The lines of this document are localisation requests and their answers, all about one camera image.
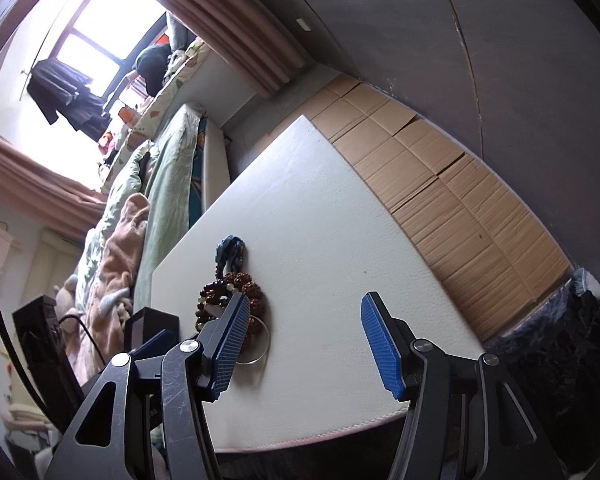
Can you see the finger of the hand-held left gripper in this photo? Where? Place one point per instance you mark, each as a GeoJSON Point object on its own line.
{"type": "Point", "coordinates": [152, 344]}

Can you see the grey pillow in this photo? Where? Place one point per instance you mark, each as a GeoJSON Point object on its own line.
{"type": "Point", "coordinates": [177, 35]}

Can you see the dark bag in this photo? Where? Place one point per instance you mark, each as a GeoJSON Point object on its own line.
{"type": "Point", "coordinates": [152, 62]}

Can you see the pink stuffed toy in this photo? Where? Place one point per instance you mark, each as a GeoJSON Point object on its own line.
{"type": "Point", "coordinates": [107, 142]}

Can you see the pink curtain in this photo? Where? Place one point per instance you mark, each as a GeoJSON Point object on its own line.
{"type": "Point", "coordinates": [30, 180]}
{"type": "Point", "coordinates": [240, 35]}

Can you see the printed window seat cushion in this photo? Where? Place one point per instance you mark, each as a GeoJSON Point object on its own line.
{"type": "Point", "coordinates": [160, 100]}

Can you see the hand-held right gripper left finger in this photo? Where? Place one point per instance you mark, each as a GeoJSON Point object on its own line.
{"type": "Point", "coordinates": [230, 345]}

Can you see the orange white bag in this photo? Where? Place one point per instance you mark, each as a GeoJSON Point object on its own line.
{"type": "Point", "coordinates": [127, 115]}

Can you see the beige plush toy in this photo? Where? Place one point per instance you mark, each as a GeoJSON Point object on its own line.
{"type": "Point", "coordinates": [65, 305]}

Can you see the white wall socket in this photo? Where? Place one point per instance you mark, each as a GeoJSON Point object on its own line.
{"type": "Point", "coordinates": [302, 24]}

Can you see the white leather ottoman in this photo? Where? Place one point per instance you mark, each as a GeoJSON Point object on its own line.
{"type": "Point", "coordinates": [330, 260]}

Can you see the pink fleece blanket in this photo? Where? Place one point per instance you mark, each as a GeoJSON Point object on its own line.
{"type": "Point", "coordinates": [122, 250]}

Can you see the green bed sheet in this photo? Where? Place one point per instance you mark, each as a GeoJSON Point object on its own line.
{"type": "Point", "coordinates": [172, 175]}

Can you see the window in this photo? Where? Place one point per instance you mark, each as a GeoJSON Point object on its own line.
{"type": "Point", "coordinates": [100, 25]}

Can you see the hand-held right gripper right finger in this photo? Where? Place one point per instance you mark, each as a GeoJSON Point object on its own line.
{"type": "Point", "coordinates": [380, 345]}

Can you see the green floral duvet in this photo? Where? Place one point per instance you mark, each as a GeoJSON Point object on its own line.
{"type": "Point", "coordinates": [125, 185]}

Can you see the dark grey wardrobe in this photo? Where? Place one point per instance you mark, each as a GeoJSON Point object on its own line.
{"type": "Point", "coordinates": [430, 35]}

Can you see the flattened cardboard sheets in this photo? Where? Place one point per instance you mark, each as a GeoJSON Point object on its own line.
{"type": "Point", "coordinates": [480, 220]}

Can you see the dark hanging clothes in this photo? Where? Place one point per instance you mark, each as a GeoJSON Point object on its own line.
{"type": "Point", "coordinates": [65, 90]}

